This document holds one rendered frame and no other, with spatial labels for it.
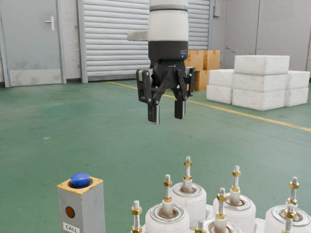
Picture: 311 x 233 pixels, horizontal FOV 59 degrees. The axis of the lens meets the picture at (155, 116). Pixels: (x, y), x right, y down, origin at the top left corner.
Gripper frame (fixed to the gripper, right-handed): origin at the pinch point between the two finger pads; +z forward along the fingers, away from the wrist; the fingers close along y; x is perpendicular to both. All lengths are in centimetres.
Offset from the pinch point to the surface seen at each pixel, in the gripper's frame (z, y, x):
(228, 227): 21.7, 5.7, -12.0
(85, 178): 14.1, -12.4, 12.1
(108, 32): -47, 261, 434
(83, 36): -37, 212, 439
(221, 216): 18.3, 3.2, -11.8
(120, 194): 47, 22, 51
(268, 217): 22.3, 15.7, -15.2
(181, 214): 21.7, 1.9, -2.7
